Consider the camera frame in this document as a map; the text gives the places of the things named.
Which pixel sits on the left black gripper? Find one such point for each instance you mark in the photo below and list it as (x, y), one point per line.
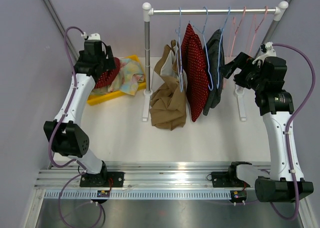
(108, 64)

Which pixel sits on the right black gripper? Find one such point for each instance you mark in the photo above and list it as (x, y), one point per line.
(239, 62)

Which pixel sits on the red polka-dot skirt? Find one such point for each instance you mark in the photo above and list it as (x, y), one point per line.
(194, 66)
(108, 77)

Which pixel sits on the floral pastel skirt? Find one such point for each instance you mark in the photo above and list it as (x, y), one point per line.
(127, 81)

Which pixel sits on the grey dotted skirt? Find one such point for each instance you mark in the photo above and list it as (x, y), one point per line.
(214, 96)

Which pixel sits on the pink hanger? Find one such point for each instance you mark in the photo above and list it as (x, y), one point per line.
(256, 27)
(233, 33)

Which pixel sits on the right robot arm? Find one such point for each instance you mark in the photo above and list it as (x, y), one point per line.
(285, 182)

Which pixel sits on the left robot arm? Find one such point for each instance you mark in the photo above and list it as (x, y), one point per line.
(64, 132)

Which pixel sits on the tan skirt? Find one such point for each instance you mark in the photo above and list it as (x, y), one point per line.
(168, 103)

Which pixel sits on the yellow plastic tray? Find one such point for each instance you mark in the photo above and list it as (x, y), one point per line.
(97, 99)

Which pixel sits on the white metal clothes rack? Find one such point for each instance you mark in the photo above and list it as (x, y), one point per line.
(148, 11)

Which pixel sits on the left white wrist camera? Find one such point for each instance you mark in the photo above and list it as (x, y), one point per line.
(93, 36)

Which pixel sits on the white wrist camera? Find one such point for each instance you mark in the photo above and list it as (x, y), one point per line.
(267, 50)
(93, 36)

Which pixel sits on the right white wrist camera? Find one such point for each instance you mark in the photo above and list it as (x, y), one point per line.
(267, 50)

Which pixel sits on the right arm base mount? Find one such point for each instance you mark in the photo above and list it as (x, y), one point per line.
(226, 180)

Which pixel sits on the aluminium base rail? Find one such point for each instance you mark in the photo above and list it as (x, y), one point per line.
(143, 175)

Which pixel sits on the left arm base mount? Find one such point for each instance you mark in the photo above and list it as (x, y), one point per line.
(111, 179)

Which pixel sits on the white slotted cable duct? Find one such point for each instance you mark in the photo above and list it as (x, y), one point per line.
(140, 194)

